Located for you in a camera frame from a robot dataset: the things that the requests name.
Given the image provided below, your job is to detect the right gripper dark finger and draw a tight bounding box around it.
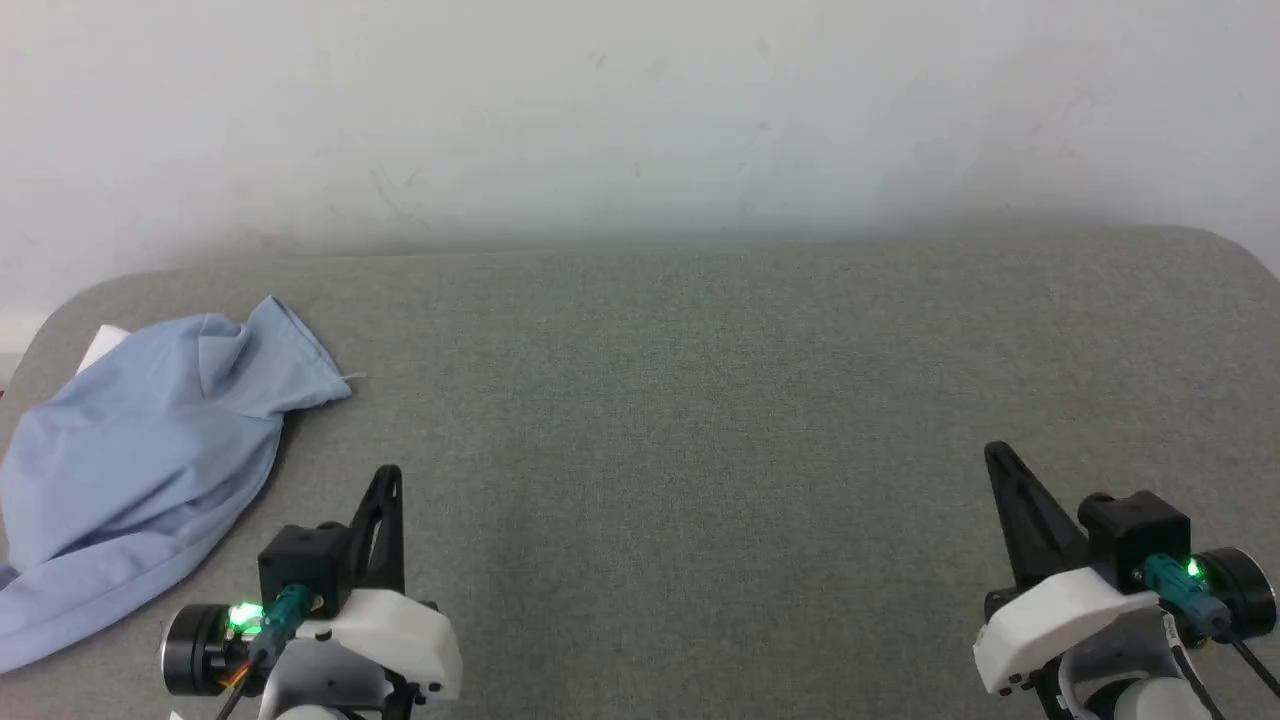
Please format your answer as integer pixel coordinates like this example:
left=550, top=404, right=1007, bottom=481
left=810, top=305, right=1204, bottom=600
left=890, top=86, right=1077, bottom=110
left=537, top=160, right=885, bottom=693
left=984, top=440, right=1093, bottom=593

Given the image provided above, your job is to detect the light blue polo shirt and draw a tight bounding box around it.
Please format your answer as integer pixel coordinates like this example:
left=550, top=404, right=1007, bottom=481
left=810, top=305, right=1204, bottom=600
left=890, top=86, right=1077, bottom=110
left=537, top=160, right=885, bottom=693
left=0, top=295, right=353, bottom=673

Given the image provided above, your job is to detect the right arm black teal-plug cable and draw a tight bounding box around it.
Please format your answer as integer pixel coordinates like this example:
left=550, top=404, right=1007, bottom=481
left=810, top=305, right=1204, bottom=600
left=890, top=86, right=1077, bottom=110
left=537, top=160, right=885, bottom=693
left=1138, top=552, right=1280, bottom=720

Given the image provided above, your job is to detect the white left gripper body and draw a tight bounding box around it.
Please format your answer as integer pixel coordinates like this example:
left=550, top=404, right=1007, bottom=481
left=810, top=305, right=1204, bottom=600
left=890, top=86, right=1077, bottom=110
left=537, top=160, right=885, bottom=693
left=160, top=590, right=464, bottom=706

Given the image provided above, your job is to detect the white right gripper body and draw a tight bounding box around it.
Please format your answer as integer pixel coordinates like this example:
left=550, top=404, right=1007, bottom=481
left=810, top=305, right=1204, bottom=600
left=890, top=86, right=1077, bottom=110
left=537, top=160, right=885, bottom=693
left=973, top=548, right=1278, bottom=696

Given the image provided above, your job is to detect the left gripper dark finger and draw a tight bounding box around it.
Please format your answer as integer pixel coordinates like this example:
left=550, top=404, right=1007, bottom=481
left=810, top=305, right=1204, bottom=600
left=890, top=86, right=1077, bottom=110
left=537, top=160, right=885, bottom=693
left=345, top=465, right=406, bottom=593

